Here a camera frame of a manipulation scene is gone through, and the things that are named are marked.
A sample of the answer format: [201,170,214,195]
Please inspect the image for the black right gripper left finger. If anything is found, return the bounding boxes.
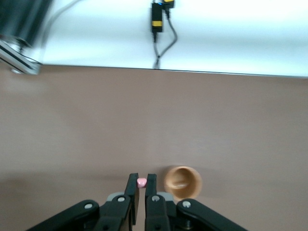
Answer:
[96,173,140,231]

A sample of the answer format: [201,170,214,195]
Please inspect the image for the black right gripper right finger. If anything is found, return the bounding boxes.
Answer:
[144,173,170,231]

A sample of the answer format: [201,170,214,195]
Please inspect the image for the orange-brown cup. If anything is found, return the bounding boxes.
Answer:
[164,166,203,202]

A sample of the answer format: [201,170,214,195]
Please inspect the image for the black power adapter yellow band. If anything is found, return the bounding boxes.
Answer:
[151,1,165,34]

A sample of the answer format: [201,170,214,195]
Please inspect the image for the dark grey adapter cable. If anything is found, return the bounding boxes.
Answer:
[152,32,161,69]
[157,7,178,60]

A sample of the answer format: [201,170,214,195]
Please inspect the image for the aluminium camera mount post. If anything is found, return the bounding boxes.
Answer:
[0,35,43,75]

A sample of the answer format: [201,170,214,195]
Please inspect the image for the light grey cable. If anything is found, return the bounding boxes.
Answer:
[42,0,81,49]

